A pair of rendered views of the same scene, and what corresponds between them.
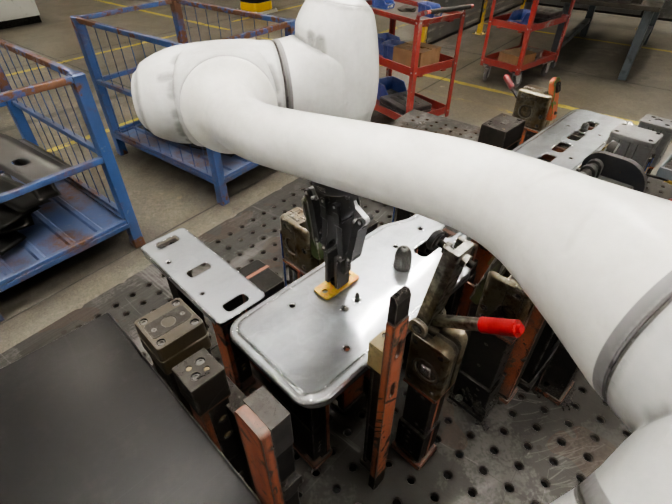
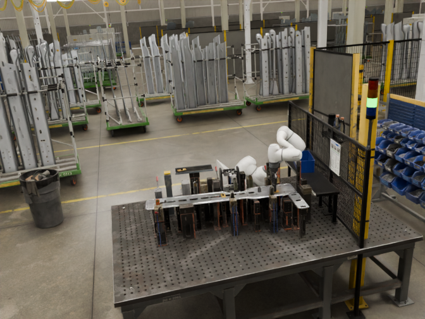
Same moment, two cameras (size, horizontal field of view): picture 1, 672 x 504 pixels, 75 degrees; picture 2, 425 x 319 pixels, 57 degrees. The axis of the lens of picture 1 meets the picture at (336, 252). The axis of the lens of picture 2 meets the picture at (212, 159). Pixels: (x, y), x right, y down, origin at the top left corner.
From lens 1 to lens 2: 396 cm
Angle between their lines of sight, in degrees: 110
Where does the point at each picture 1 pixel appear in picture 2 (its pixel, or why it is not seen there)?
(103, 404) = (317, 185)
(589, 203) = (282, 133)
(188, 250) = (298, 204)
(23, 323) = not seen: outside the picture
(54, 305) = not seen: outside the picture
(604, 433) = not seen: hidden behind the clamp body
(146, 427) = (312, 183)
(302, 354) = (287, 187)
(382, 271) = (264, 192)
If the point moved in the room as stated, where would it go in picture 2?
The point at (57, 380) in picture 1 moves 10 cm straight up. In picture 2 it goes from (324, 188) to (324, 178)
